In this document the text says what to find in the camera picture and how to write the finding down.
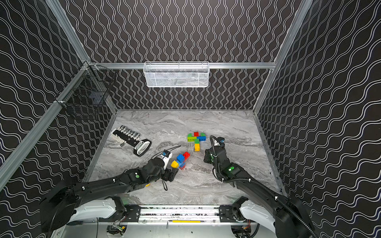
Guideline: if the yellow small lego brick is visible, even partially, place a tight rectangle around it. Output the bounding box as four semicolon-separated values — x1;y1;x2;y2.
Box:
171;161;179;168

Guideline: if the red long lego brick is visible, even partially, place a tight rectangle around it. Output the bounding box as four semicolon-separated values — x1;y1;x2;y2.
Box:
183;152;190;160

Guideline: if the lime green long lego brick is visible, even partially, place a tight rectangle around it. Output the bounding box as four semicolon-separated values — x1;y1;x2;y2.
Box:
187;136;198;142

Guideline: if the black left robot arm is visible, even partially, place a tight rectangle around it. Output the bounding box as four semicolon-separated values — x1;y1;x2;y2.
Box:
39;157;178;233

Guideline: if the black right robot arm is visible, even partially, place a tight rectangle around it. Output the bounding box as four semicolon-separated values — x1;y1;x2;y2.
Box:
204;135;317;238

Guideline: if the black socket set holder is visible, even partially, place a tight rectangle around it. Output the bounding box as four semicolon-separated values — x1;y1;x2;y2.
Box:
111;126;152;157

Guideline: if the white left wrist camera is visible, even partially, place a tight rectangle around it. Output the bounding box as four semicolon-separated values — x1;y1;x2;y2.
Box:
160;150;173;168

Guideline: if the white wire mesh basket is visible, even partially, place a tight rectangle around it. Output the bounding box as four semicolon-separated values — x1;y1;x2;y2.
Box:
143;61;210;88

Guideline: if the black wire mesh basket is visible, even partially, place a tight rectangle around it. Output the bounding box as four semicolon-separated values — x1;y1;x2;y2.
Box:
58;61;117;121

